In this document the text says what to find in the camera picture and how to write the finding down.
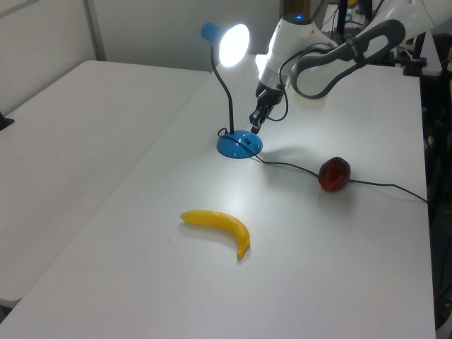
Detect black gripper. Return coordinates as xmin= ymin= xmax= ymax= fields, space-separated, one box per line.
xmin=249 ymin=81 xmax=285 ymax=134

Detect blue desk lamp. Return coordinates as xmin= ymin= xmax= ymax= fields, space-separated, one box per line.
xmin=200 ymin=21 xmax=263 ymax=160

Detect red apple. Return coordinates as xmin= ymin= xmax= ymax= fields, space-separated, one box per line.
xmin=317 ymin=156 xmax=352 ymax=193

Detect yellow banana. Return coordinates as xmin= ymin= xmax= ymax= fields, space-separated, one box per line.
xmin=179 ymin=209 xmax=251 ymax=261

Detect black tripod pole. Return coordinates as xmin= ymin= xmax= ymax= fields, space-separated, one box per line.
xmin=331 ymin=0 xmax=350 ymax=36

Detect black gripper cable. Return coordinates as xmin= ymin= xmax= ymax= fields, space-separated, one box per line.
xmin=268 ymin=56 xmax=340 ymax=123

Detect black lamp power cable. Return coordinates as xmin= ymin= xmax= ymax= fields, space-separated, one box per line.
xmin=216 ymin=127 xmax=429 ymax=204

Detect black camera stand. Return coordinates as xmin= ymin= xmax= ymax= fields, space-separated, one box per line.
xmin=390 ymin=31 xmax=442 ymax=77

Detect black clamp mount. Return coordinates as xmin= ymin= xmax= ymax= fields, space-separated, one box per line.
xmin=0 ymin=110 xmax=16 ymax=131

